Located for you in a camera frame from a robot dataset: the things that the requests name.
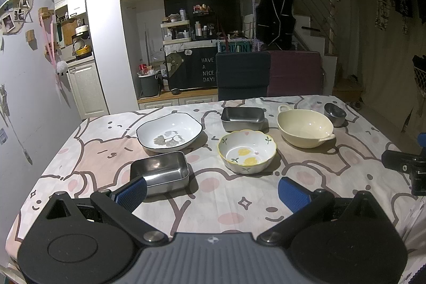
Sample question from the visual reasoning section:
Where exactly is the black hanging jacket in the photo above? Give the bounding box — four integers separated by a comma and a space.
256, 0, 296, 50

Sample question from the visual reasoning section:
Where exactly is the white square ginkgo plate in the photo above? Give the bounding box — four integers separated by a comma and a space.
137, 112, 203, 154

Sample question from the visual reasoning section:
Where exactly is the small round steel bowl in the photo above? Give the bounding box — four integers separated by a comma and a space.
324, 103, 347, 127

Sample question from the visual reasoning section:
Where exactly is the cream two-handled bowl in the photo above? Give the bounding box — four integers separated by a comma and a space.
277, 105, 336, 149

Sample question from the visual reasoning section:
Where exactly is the steel rectangular tray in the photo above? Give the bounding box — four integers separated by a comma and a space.
221, 107, 265, 133
130, 151, 190, 197

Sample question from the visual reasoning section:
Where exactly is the maroon cushion chair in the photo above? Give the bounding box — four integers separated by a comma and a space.
267, 50, 323, 97

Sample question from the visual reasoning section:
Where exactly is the yellow rimmed lemon bowl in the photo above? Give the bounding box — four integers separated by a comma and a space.
217, 130, 277, 175

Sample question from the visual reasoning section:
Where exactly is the grey trash bin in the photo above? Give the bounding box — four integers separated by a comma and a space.
138, 73, 159, 97

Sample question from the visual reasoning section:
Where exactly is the black have a nice day cabinet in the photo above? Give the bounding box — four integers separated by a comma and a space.
165, 47, 217, 91

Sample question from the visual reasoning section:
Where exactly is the cartoon bear tablecloth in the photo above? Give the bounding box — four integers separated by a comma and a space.
5, 96, 425, 273

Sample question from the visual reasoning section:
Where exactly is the white kitchen cabinet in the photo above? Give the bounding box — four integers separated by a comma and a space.
66, 57, 109, 120

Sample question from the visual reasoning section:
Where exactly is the dark blue cushion chair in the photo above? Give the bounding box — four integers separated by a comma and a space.
216, 52, 271, 101

